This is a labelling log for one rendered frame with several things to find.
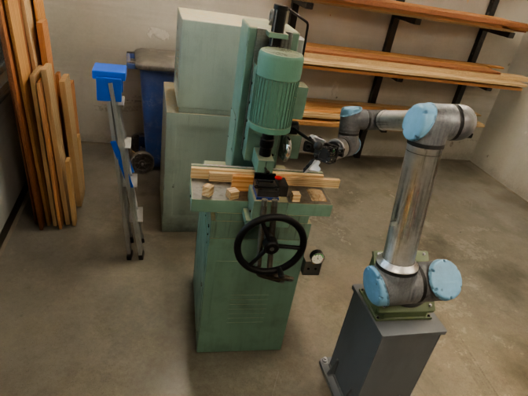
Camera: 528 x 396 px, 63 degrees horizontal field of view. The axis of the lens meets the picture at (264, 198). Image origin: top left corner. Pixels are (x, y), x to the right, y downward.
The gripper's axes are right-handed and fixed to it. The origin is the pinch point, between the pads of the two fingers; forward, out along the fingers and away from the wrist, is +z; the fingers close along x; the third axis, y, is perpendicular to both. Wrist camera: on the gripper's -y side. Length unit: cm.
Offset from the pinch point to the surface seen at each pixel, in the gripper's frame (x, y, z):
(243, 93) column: -16.7, -37.9, -3.4
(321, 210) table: 24.8, 6.3, -11.3
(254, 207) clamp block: 20.7, -6.2, 19.5
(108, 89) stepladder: -5, -111, 17
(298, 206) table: 23.4, -0.3, -3.1
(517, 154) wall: 43, 29, -374
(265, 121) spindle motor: -10.4, -14.9, 8.3
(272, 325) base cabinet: 93, -8, -10
